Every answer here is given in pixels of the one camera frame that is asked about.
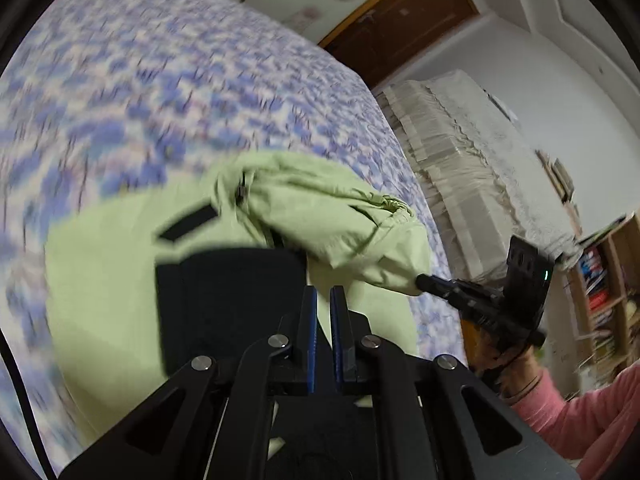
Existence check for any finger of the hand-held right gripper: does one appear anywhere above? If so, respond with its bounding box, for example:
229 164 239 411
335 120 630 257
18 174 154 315
417 273 502 312

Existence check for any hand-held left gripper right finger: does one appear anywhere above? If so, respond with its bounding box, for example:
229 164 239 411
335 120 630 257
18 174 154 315
330 285 582 480

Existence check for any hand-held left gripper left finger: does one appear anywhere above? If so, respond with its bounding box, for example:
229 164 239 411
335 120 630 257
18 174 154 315
60 285 319 480

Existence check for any green and black hooded jacket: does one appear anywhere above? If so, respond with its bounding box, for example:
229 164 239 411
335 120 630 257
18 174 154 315
44 152 433 461

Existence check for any person's right forearm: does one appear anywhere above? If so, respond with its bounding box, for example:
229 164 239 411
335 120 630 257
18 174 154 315
502 360 640 476

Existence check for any person's right hand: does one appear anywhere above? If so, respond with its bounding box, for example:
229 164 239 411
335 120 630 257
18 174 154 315
467 322 545 400

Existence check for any wooden bookshelf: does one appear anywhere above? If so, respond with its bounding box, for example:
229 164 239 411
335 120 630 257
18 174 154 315
565 215 640 401

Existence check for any beige lace-covered furniture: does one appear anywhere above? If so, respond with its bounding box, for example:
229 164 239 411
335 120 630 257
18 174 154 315
372 70 583 286

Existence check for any brown wooden door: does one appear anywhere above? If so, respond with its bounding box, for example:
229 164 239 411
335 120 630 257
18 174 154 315
317 0 481 92

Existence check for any blue floral fleece blanket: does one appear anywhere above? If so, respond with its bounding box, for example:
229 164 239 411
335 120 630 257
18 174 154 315
0 0 468 480

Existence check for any black cable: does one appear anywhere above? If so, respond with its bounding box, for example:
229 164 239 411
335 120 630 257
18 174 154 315
0 335 57 480

